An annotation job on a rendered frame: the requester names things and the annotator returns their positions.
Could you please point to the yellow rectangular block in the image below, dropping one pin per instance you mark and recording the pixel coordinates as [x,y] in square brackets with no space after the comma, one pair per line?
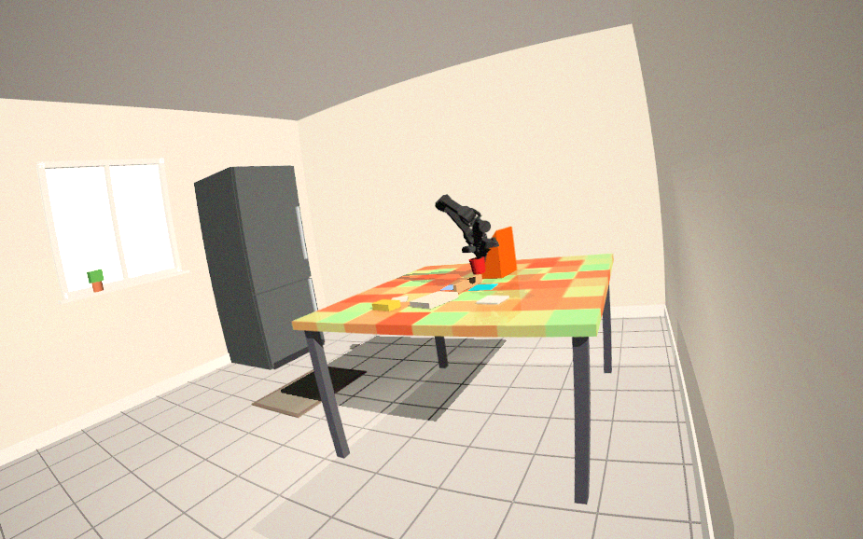
[386,305]

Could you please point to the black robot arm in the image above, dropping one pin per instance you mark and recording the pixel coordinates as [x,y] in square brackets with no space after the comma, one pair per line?
[465,218]

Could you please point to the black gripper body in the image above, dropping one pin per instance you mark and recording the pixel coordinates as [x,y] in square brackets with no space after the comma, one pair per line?
[476,248]

